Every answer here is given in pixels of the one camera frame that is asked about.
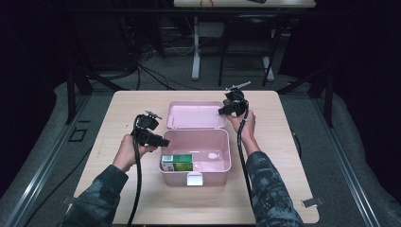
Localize black floor cables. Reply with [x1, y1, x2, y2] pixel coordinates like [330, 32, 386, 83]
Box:
[135, 61, 202, 92]

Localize green and white carton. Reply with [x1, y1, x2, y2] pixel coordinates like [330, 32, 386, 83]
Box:
[160, 153, 194, 173]

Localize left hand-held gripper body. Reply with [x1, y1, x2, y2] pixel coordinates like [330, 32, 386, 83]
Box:
[131, 110, 163, 148]

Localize white-legged desk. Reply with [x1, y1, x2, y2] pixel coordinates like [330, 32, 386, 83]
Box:
[173, 0, 317, 82]

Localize thin black cable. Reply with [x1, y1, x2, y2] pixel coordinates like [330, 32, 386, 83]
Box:
[23, 146, 94, 227]
[289, 129, 304, 159]

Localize black chair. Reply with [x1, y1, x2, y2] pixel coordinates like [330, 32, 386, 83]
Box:
[218, 13, 285, 88]

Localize black frame stand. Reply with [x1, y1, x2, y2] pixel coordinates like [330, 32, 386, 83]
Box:
[64, 67, 131, 125]
[277, 67, 335, 129]

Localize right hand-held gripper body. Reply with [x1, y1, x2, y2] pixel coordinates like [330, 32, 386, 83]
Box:
[222, 80, 253, 117]

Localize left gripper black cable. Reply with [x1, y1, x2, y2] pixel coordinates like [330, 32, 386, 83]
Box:
[127, 114, 144, 227]

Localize metal floor rail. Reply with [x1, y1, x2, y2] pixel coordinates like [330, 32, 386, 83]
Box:
[3, 94, 93, 227]
[311, 94, 382, 227]

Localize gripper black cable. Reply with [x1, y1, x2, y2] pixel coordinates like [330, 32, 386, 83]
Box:
[127, 114, 144, 227]
[236, 100, 255, 202]

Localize person's left hand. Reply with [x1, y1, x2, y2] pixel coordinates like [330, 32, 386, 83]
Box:
[112, 134, 158, 173]

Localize person's right hand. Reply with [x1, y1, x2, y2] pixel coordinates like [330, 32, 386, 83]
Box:
[226, 110, 257, 147]

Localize pink plastic box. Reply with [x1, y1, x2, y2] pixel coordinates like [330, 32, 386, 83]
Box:
[158, 100, 233, 187]

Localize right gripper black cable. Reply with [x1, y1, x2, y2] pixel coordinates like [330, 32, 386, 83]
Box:
[236, 100, 255, 202]

